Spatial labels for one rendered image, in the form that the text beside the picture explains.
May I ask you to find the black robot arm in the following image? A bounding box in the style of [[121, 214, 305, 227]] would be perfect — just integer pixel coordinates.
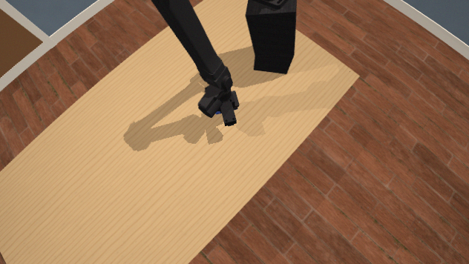
[[151, 0, 288, 126]]

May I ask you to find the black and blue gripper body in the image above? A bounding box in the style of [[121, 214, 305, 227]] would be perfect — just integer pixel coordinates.
[[224, 90, 239, 110]]

